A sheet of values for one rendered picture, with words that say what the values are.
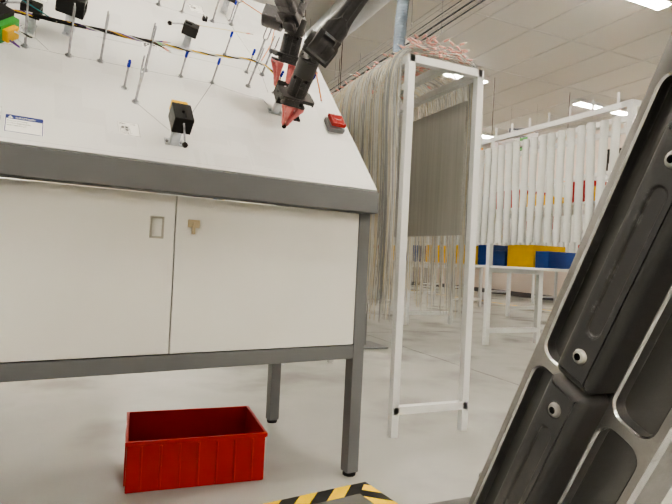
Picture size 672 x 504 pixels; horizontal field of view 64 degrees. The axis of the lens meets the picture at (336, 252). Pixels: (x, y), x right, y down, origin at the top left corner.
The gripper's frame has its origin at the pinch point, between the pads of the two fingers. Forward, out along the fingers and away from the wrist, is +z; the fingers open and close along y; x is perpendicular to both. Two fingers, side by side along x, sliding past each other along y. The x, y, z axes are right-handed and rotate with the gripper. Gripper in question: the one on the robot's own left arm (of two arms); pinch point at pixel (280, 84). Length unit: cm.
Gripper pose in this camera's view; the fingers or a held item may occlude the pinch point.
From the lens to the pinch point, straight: 171.4
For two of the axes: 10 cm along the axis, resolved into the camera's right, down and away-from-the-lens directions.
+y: -8.7, -1.0, -4.8
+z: -2.9, 8.9, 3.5
